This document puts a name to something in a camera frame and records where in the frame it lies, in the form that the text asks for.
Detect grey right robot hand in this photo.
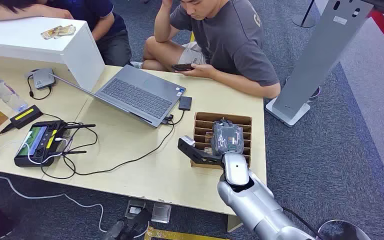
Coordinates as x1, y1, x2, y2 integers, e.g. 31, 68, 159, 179
210, 119, 245, 157

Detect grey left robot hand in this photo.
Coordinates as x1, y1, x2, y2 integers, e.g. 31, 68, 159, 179
104, 219, 127, 240

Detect person's left hand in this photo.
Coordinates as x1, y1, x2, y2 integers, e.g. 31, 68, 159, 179
178, 63, 218, 80

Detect black smartphone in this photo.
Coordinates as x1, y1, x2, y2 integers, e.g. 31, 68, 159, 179
171, 63, 196, 72

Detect wooden card organizer box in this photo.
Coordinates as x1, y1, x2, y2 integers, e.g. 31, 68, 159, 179
190, 111, 253, 170

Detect person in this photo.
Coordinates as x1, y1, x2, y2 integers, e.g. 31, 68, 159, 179
141, 0, 282, 100
0, 0, 133, 67

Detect small black external drive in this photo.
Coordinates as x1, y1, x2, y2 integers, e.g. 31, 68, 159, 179
178, 96, 193, 112

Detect yellow floor tape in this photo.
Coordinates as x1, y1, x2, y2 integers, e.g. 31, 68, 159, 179
143, 226, 229, 240

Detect grey laptop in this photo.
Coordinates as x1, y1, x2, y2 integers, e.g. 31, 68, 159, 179
48, 64, 187, 129

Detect beige table leg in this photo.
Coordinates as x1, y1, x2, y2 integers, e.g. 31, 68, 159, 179
226, 214, 245, 233

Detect black pole with round base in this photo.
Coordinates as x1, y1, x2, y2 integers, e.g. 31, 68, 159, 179
291, 0, 317, 29

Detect black remote controller with screen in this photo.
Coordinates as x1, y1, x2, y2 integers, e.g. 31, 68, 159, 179
13, 120, 97, 168

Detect grey kiosk stand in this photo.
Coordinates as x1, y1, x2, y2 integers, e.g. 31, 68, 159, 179
265, 0, 375, 128

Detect white counter box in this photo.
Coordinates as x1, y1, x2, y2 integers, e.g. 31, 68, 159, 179
0, 16, 106, 92

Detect black battery, yellow label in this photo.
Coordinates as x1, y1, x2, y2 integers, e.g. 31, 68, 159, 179
9, 104, 44, 130

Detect grey adapter hub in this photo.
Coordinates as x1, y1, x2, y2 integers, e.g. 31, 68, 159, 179
32, 67, 56, 91

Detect clear plastic water bottle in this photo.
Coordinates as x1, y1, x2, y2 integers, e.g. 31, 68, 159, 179
0, 75, 29, 114

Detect left wrist camera, black bracket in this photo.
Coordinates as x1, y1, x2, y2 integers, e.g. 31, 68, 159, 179
124, 198, 153, 240

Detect wrist camera, black bracket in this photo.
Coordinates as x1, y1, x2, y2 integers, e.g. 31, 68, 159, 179
177, 135, 225, 167
124, 198, 153, 240

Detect right wrist camera, black bracket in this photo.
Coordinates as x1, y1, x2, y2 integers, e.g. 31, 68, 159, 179
177, 135, 225, 167

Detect long black cable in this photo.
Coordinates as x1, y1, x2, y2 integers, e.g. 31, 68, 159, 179
40, 114, 177, 181

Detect white floor cable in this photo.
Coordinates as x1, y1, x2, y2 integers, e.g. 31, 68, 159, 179
0, 169, 109, 234

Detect black hub cable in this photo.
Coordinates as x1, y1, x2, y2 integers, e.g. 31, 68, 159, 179
26, 73, 53, 101

